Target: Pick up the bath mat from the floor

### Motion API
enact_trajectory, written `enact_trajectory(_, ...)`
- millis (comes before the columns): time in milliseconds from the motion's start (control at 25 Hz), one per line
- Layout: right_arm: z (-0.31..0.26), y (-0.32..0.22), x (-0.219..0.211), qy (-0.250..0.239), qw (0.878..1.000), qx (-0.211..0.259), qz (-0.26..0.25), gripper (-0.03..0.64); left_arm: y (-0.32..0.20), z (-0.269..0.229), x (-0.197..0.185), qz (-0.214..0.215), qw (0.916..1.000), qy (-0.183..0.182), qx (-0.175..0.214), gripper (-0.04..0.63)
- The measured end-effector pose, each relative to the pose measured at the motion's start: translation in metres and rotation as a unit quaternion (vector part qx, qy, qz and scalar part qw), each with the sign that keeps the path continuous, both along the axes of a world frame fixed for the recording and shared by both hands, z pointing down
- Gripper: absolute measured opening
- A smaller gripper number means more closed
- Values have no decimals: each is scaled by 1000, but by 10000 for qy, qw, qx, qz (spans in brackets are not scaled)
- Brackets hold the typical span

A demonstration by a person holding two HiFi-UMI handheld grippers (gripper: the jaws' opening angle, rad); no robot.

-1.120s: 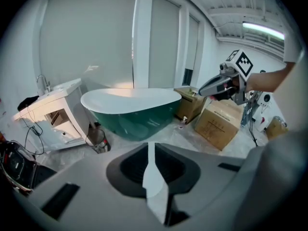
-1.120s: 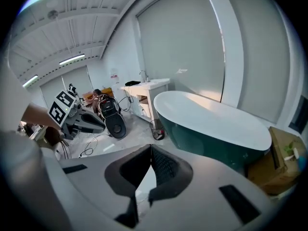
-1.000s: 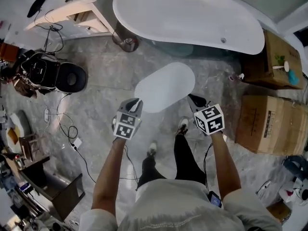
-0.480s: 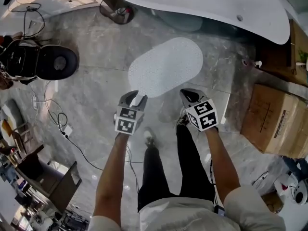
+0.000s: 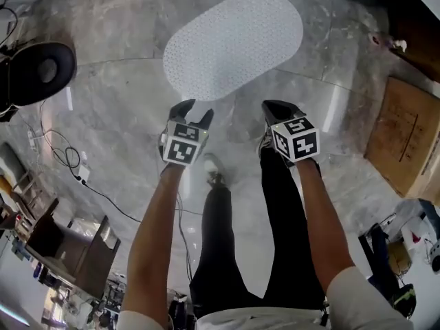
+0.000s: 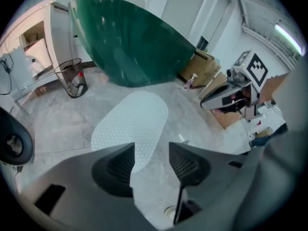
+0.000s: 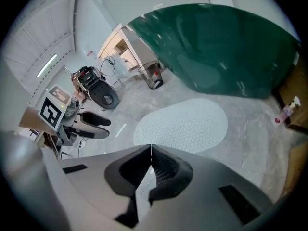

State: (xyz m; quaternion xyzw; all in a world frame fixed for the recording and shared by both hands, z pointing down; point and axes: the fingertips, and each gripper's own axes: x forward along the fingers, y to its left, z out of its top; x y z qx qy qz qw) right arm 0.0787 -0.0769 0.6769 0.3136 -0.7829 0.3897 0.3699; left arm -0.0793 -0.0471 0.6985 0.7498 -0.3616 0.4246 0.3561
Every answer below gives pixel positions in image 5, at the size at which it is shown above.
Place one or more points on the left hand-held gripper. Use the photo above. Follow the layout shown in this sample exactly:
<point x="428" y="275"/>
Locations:
<point x="180" y="148"/>

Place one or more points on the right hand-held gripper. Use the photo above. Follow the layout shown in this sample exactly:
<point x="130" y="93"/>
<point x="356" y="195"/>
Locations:
<point x="299" y="141"/>

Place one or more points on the white oval bath mat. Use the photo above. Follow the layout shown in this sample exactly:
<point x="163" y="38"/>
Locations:
<point x="233" y="43"/>

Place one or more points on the person's right forearm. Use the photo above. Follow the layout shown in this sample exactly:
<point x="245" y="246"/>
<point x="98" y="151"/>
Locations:
<point x="319" y="218"/>

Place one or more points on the person's left forearm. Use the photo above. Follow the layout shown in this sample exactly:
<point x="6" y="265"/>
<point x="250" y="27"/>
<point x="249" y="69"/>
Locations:
<point x="154" y="236"/>

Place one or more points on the person's right shoe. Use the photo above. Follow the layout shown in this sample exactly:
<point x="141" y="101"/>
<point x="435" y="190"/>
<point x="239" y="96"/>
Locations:
<point x="265" y="143"/>

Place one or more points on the person's shoe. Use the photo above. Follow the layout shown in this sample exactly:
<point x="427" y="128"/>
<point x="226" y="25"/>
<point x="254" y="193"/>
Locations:
<point x="214" y="168"/>
<point x="265" y="143"/>

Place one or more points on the person's left shoe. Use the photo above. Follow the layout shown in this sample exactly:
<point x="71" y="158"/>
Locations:
<point x="214" y="168"/>

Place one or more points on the light brown cardboard box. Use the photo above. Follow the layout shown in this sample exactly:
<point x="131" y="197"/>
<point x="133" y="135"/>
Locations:
<point x="398" y="136"/>

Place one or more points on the white power adapter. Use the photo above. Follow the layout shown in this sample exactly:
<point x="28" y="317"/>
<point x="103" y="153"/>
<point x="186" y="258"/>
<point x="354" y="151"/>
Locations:
<point x="84" y="172"/>

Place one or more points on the person's black trousers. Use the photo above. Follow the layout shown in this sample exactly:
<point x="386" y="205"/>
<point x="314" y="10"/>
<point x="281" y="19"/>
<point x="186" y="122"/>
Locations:
<point x="223" y="253"/>

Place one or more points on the toilet with black seat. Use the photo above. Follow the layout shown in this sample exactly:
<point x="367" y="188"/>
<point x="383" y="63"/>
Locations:
<point x="38" y="71"/>

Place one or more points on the white power strip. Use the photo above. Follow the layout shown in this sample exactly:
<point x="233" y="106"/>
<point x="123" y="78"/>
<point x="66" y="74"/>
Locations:
<point x="32" y="140"/>

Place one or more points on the brown wooden furniture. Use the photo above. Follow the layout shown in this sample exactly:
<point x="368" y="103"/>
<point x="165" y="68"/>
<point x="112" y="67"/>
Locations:
<point x="82" y="253"/>

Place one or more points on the person's grey shirt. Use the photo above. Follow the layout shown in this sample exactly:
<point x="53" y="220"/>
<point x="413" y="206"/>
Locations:
<point x="364" y="297"/>

